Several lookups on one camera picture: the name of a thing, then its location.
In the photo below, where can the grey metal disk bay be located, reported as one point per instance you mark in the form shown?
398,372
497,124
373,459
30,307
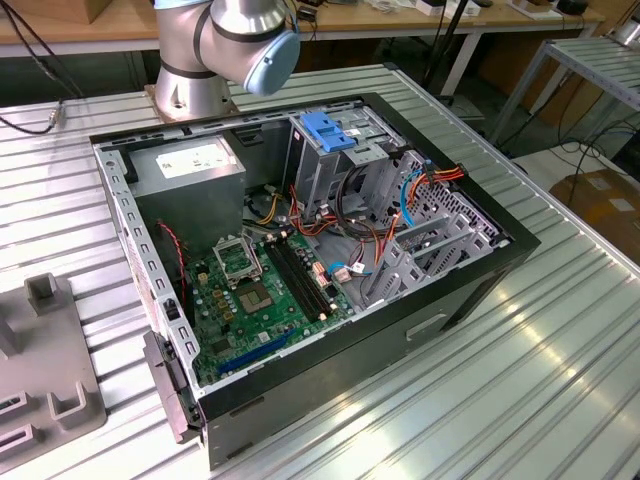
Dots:
440,227

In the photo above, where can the grey parts rack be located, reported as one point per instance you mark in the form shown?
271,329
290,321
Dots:
45,350

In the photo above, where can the small white box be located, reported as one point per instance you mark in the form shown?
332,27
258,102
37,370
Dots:
430,7

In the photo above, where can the CPU socket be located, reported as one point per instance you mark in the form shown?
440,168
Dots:
255,300

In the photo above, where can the black tripod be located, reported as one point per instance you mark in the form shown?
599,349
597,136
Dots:
456,20

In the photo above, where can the metal slat side table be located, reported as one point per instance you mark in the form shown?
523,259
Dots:
600,65

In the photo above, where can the small black device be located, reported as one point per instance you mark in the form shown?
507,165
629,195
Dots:
572,6

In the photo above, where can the grey plastic case bracket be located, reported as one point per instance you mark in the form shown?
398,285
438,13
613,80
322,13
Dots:
162,370

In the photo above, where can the black RAM slot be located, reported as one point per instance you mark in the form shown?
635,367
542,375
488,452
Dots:
307,277
295,282

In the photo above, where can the grey metal optical drive cage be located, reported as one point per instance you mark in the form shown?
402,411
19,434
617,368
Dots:
315,170

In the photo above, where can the green motherboard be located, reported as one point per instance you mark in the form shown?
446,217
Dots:
278,302

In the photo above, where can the grey power supply unit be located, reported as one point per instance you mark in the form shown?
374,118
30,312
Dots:
190,210

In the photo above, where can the blue expansion slot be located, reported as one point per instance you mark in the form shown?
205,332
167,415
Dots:
255,352

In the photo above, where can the black case fan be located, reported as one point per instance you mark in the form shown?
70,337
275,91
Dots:
172,280

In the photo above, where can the black open PC case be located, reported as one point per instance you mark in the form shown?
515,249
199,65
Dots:
350,365

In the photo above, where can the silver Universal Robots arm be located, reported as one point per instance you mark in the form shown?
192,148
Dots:
185,75

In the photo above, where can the blue plastic drive latch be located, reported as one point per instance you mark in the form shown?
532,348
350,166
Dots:
325,131

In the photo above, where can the large brown cardboard box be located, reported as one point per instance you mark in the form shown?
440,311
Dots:
600,200

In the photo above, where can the small brown cardboard box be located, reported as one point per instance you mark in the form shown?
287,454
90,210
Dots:
100,10

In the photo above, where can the silver metal cylinder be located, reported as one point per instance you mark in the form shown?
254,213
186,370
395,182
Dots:
627,32

